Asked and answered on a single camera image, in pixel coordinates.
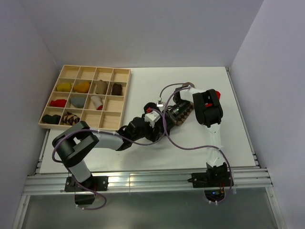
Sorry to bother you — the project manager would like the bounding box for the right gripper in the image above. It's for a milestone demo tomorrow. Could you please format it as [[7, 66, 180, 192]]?
[[163, 100, 191, 134]]

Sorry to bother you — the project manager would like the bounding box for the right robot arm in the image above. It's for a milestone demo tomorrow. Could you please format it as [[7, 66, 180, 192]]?
[[162, 85, 234, 187]]

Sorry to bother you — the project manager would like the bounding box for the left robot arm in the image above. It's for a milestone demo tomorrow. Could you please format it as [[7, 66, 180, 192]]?
[[52, 103, 176, 190]]

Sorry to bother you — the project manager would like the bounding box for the flat brown argyle sock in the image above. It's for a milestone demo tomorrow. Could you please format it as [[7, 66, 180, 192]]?
[[175, 82, 197, 127]]

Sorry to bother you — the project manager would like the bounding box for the dark brown rolled sock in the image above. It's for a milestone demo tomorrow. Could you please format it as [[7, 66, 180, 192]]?
[[112, 83, 122, 96]]

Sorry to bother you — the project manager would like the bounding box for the white red-tipped rolled sock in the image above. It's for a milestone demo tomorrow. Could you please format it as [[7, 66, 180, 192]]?
[[91, 95, 103, 110]]

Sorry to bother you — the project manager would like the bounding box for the flat red Santa sock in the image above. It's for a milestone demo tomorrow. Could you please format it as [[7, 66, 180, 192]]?
[[215, 91, 221, 100]]

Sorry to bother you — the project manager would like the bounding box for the wooden compartment tray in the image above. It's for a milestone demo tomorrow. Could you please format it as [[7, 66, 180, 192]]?
[[39, 65, 131, 130]]

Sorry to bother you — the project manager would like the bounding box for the tan rolled sock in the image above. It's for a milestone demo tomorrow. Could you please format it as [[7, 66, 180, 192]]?
[[95, 80, 108, 94]]

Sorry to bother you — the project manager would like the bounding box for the grey rolled sock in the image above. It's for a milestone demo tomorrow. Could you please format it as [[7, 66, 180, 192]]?
[[70, 97, 86, 108]]

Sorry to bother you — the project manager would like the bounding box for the orange rolled sock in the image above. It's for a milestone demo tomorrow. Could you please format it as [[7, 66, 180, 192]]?
[[73, 82, 91, 94]]

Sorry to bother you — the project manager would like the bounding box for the argyle rolled sock in tray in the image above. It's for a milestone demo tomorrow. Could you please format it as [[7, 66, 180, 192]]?
[[62, 111, 80, 126]]

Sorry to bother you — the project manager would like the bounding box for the red rolled sock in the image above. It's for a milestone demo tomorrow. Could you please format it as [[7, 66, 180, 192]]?
[[50, 99, 67, 108]]

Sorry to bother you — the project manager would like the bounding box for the black rolled sock in tray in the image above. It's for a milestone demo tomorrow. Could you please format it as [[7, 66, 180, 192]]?
[[41, 114, 61, 125]]

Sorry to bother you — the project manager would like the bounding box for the yellow rolled sock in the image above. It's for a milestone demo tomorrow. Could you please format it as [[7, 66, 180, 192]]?
[[57, 83, 72, 93]]

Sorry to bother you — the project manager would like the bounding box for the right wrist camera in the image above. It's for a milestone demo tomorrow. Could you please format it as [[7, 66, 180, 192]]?
[[156, 100, 164, 107]]

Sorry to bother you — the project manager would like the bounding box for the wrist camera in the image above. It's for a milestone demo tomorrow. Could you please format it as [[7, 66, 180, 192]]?
[[156, 100, 164, 107], [144, 107, 160, 128]]

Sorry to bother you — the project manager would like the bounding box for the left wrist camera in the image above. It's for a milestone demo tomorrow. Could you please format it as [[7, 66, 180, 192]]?
[[144, 107, 160, 128]]

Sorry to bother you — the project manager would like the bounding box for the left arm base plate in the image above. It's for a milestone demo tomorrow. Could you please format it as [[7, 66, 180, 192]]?
[[64, 176, 108, 192]]

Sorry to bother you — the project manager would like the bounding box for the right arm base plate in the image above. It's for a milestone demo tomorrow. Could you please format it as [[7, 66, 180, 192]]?
[[187, 172, 234, 188]]

